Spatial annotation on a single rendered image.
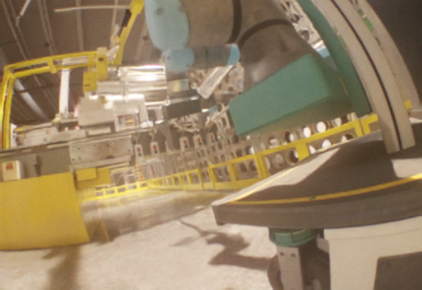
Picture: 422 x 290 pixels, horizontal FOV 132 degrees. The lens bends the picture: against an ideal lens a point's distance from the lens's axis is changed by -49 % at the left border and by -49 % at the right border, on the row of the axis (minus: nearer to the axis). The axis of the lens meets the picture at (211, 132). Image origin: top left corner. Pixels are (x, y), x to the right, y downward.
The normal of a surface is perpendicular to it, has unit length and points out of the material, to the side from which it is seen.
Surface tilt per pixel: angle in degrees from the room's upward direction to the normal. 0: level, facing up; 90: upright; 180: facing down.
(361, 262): 90
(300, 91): 90
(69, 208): 90
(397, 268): 90
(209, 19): 145
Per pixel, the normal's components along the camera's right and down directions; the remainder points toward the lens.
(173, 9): 0.27, 0.43
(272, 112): -0.78, 0.10
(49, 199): 0.47, -0.28
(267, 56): -0.66, -0.27
